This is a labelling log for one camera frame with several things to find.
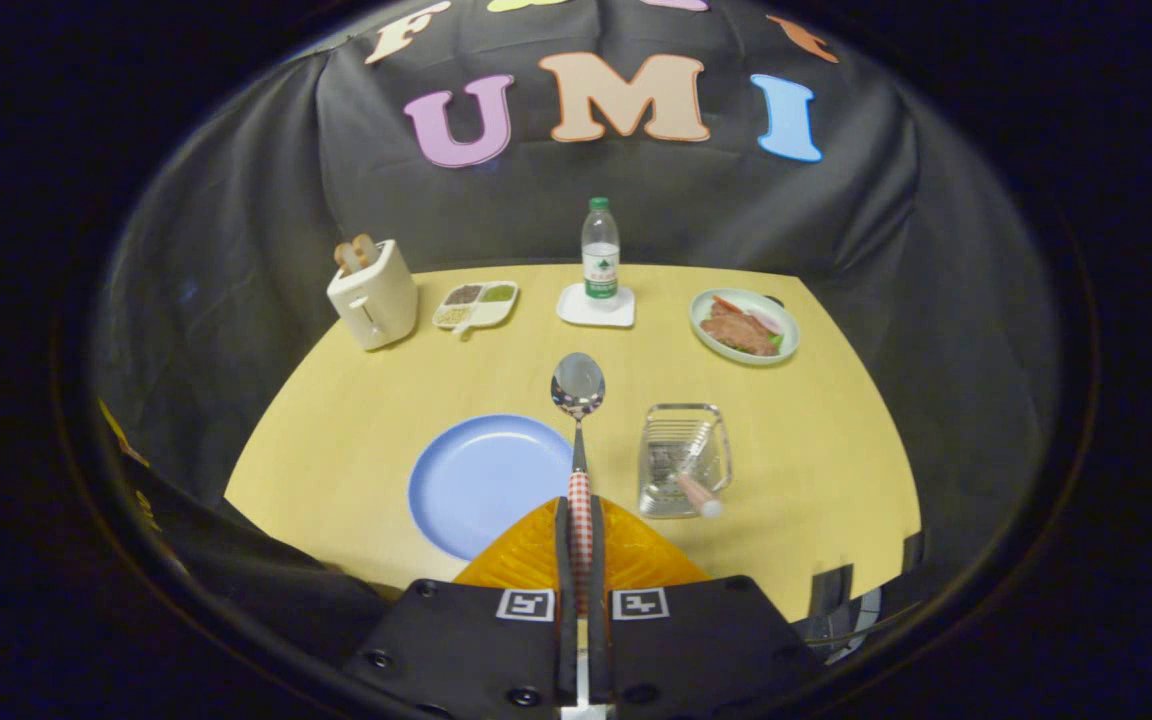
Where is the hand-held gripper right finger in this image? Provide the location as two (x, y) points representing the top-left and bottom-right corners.
(588, 495), (827, 720)

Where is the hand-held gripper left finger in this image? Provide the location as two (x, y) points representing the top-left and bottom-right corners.
(341, 497), (577, 720)

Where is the fork with red checked handle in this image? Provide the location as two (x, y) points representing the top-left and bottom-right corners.
(674, 420), (726, 520)

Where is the spoon with red checked handle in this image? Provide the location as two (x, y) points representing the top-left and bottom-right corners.
(550, 352), (607, 621)

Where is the metal mesh basket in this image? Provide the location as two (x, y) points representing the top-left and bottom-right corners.
(637, 403), (733, 520)

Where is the blue round plate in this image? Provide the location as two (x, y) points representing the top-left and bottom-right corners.
(407, 414), (577, 562)

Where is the white square coaster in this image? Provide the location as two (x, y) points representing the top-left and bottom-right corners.
(556, 283), (636, 329)

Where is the white divided condiment tray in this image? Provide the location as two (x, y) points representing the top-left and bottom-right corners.
(432, 281), (520, 339)

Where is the sliced meat with garnish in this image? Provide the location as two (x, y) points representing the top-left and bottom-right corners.
(699, 296), (785, 358)

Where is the clear water bottle green cap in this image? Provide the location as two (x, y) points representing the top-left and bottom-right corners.
(581, 197), (622, 309)

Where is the pale green oval plate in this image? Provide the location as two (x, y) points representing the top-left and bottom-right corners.
(689, 288), (801, 367)

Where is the cream toaster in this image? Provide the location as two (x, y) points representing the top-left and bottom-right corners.
(326, 239), (419, 351)

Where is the black backdrop cloth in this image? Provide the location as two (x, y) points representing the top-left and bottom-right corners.
(86, 0), (1067, 621)

